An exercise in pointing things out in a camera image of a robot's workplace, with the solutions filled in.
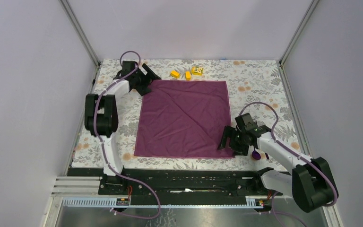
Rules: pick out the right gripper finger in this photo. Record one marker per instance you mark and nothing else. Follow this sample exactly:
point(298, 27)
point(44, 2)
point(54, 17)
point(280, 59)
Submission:
point(227, 133)
point(240, 150)

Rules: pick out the purple plastic spoon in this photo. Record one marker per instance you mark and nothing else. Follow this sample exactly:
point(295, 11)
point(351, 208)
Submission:
point(255, 155)

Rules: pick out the yellow patterned block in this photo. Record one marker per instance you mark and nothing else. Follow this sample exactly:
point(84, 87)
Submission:
point(197, 71)

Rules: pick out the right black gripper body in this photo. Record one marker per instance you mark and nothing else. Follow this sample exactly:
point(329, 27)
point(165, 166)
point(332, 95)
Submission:
point(237, 137)

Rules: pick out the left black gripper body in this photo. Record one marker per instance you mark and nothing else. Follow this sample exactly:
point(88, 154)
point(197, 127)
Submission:
point(140, 77)

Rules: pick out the yellow block left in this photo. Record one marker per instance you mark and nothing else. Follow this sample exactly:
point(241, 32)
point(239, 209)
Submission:
point(174, 74)

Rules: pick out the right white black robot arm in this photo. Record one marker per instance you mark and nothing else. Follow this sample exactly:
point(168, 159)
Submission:
point(309, 181)

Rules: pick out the purple cloth napkin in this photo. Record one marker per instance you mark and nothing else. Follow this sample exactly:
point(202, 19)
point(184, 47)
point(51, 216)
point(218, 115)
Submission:
point(184, 119)

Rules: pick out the right aluminium frame post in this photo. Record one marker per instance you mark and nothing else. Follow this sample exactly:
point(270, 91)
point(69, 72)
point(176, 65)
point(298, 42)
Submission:
point(310, 10)

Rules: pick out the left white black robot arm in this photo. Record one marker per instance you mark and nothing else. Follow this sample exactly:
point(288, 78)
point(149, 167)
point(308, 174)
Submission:
point(101, 117)

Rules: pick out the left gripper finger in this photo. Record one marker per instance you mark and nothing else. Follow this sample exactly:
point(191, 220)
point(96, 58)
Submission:
point(150, 73)
point(143, 88)

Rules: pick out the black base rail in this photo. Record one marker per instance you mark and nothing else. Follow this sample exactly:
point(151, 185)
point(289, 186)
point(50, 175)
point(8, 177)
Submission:
point(179, 187)

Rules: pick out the aluminium frame post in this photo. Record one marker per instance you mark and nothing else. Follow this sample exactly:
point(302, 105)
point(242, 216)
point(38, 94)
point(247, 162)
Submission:
point(80, 32)
point(310, 10)

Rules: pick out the yellow block middle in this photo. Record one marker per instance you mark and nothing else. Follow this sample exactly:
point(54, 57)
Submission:
point(188, 76)

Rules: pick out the left aluminium frame post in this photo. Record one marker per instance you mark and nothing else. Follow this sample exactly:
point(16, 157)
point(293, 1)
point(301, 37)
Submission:
point(80, 32)

